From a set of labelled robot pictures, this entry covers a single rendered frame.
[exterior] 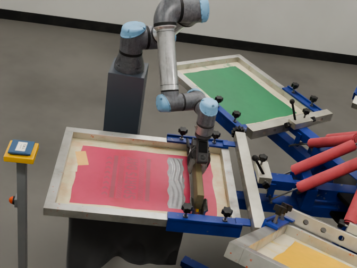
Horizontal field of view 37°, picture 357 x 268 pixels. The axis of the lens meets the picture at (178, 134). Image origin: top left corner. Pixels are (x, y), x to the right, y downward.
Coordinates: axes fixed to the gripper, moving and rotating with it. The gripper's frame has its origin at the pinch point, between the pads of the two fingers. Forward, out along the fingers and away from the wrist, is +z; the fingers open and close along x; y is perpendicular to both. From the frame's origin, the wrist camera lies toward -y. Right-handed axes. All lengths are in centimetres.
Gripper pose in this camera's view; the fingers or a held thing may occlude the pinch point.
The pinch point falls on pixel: (195, 173)
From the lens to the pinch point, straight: 237.3
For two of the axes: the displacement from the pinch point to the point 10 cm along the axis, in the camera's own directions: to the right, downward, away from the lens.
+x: -9.9, -1.1, -1.0
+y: -0.2, -5.5, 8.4
